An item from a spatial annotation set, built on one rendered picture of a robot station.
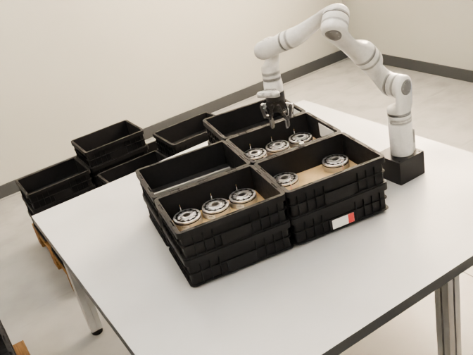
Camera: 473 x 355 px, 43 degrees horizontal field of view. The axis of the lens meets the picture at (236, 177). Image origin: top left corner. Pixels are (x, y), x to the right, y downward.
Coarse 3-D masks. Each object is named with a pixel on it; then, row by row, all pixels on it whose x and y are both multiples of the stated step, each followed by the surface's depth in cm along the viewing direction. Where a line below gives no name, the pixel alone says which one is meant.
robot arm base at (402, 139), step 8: (392, 120) 235; (400, 120) 233; (408, 120) 234; (392, 128) 237; (400, 128) 235; (408, 128) 236; (392, 136) 239; (400, 136) 237; (408, 136) 237; (392, 144) 241; (400, 144) 238; (408, 144) 238; (392, 152) 243; (400, 152) 240; (408, 152) 240
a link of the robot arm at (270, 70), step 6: (270, 60) 230; (276, 60) 229; (264, 66) 229; (270, 66) 228; (276, 66) 228; (264, 72) 229; (270, 72) 228; (276, 72) 229; (264, 78) 231; (270, 78) 229; (276, 78) 229
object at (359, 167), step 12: (312, 144) 237; (360, 144) 228; (276, 156) 233; (348, 168) 213; (360, 168) 214; (276, 180) 216; (324, 180) 210; (336, 180) 212; (288, 192) 207; (300, 192) 208
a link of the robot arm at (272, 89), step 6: (264, 84) 232; (270, 84) 230; (276, 84) 230; (282, 84) 233; (264, 90) 231; (270, 90) 230; (276, 90) 229; (282, 90) 233; (258, 96) 230; (264, 96) 229; (270, 96) 228; (276, 96) 227
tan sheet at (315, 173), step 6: (312, 168) 240; (318, 168) 239; (300, 174) 238; (306, 174) 237; (312, 174) 236; (318, 174) 235; (324, 174) 234; (330, 174) 233; (300, 180) 233; (306, 180) 232; (312, 180) 232; (300, 186) 229
